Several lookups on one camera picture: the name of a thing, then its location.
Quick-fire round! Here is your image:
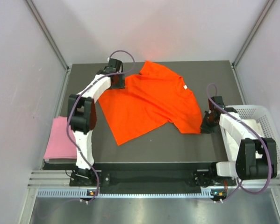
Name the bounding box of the orange t-shirt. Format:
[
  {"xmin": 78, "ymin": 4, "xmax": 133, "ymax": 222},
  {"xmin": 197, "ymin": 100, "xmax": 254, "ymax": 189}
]
[{"xmin": 99, "ymin": 61, "xmax": 202, "ymax": 146}]

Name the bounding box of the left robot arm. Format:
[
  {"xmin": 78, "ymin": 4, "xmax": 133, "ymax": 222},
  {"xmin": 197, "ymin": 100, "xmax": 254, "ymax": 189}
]
[{"xmin": 66, "ymin": 58, "xmax": 125, "ymax": 187}]

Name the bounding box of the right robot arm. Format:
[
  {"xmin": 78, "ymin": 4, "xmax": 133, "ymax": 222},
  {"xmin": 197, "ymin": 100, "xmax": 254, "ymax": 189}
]
[{"xmin": 200, "ymin": 96, "xmax": 278, "ymax": 185}]

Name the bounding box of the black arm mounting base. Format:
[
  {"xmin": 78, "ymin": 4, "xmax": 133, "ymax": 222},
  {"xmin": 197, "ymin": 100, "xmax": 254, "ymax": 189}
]
[{"xmin": 43, "ymin": 162, "xmax": 236, "ymax": 188}]

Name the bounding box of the white t-shirt in basket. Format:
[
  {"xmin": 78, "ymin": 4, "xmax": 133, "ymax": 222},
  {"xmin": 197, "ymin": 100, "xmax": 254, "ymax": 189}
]
[{"xmin": 220, "ymin": 119, "xmax": 264, "ymax": 161}]

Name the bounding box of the white plastic basket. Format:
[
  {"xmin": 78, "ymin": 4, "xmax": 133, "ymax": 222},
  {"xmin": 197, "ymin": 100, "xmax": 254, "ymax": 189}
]
[{"xmin": 219, "ymin": 105, "xmax": 280, "ymax": 175}]

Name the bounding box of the folded pink t-shirt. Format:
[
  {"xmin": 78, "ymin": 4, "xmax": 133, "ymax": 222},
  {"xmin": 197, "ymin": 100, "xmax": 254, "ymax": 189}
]
[{"xmin": 43, "ymin": 116, "xmax": 77, "ymax": 160}]

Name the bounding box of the slotted cable duct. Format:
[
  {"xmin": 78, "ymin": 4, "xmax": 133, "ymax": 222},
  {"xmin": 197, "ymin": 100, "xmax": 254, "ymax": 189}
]
[{"xmin": 37, "ymin": 188, "xmax": 223, "ymax": 199}]

